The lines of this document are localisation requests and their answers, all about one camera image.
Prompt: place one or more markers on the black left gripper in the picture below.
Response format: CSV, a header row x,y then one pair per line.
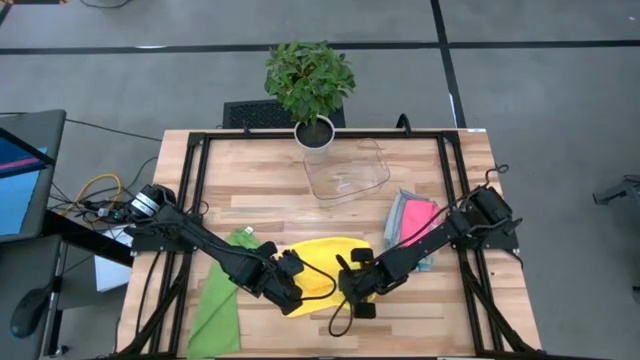
x,y
280,285

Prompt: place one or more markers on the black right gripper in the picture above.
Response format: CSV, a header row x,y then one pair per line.
x,y
362,282

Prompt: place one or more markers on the yellow towel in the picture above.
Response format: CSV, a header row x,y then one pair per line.
x,y
325,250

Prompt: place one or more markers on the grey waffle towel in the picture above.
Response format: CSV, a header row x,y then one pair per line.
x,y
392,220

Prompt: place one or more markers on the green towel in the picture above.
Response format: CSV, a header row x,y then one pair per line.
x,y
215,320

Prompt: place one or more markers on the pink towel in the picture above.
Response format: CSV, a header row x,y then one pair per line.
x,y
415,220

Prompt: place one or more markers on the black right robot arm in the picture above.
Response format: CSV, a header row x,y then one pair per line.
x,y
430,240

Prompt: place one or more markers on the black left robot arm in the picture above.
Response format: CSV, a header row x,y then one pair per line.
x,y
200,240

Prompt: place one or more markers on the clear plastic bin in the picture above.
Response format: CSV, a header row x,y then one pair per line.
x,y
350,175

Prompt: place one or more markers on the white plant pot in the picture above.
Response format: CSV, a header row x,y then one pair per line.
x,y
314,135

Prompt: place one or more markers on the black floor vent grille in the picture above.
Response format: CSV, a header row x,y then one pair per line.
x,y
260,115

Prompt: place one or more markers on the white table edge sticker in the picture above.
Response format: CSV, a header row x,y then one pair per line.
x,y
476,130

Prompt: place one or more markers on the green leafy plant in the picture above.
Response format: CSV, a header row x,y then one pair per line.
x,y
310,77

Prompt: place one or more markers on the black computer mouse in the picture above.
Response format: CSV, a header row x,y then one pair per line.
x,y
29,312

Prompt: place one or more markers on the grey side desk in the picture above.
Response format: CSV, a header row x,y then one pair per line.
x,y
25,265

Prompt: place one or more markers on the monitor with blue screen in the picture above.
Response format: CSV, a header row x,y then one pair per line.
x,y
25,200

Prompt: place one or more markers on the black floor stand base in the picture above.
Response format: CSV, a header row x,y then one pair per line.
x,y
620,190

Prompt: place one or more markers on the black metal table frame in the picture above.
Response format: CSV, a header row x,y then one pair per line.
x,y
375,135

